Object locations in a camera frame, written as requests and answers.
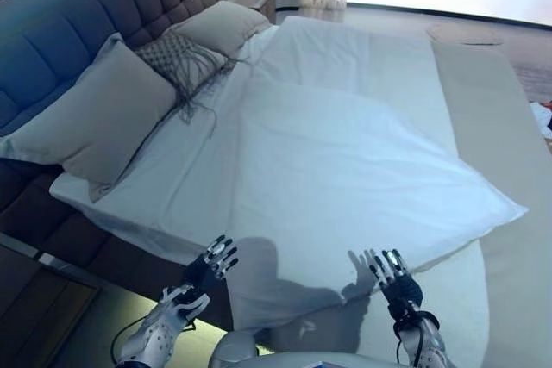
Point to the beige throw blanket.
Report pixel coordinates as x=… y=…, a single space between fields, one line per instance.
x=509 y=148

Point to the fringed macrame cushion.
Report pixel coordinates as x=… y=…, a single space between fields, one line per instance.
x=177 y=55

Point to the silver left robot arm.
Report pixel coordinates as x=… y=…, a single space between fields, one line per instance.
x=157 y=333

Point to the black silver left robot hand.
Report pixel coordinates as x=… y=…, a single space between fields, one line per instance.
x=200 y=275

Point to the white bed sheet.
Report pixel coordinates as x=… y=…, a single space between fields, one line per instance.
x=172 y=195

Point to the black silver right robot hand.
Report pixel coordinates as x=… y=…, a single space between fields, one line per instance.
x=403 y=290

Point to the wooden nightstand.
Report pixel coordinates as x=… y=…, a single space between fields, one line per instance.
x=39 y=299
x=259 y=1

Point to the white duvet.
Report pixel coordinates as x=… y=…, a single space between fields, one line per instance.
x=345 y=161

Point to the large beige pillow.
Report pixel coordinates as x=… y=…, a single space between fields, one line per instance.
x=220 y=23
x=99 y=118

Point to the grey floor rug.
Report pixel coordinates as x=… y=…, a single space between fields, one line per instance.
x=537 y=79

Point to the silver robot torso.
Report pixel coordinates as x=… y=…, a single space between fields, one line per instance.
x=310 y=361

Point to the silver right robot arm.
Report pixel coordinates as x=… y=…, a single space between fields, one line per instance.
x=424 y=342

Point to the pile of clothes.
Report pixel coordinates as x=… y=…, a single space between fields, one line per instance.
x=543 y=120

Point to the tufted upholstered headboard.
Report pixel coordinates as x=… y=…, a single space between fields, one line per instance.
x=64 y=23

